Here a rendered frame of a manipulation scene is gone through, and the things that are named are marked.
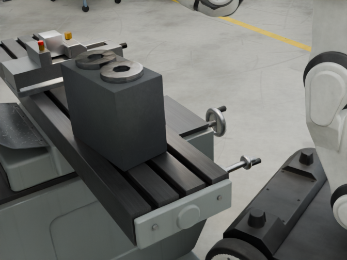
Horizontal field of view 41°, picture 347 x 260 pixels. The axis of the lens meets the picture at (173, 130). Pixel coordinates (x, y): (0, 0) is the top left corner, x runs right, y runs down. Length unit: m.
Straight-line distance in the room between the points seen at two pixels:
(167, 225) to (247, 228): 0.42
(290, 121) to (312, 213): 1.67
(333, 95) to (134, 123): 0.46
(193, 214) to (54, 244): 0.65
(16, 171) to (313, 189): 0.87
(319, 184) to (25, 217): 0.89
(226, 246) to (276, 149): 1.55
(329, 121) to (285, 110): 2.04
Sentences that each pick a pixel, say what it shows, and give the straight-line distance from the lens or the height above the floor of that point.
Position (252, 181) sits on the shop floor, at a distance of 2.49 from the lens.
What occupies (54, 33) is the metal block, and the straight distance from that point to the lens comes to 1.45.
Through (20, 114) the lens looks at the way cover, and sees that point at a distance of 1.47.
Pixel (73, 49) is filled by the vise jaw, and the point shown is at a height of 1.01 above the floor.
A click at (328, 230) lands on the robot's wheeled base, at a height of 0.57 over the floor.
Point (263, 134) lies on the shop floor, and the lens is 2.90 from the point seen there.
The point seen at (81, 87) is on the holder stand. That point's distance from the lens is 1.02.
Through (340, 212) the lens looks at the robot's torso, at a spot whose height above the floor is 0.68.
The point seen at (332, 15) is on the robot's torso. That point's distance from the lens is 1.11.
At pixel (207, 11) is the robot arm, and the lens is 1.24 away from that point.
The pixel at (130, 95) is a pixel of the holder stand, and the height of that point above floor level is 1.08.
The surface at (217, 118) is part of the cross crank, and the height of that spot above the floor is 0.64.
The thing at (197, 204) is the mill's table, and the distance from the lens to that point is 0.94.
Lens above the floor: 1.48
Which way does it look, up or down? 30 degrees down
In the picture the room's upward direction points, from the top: 3 degrees counter-clockwise
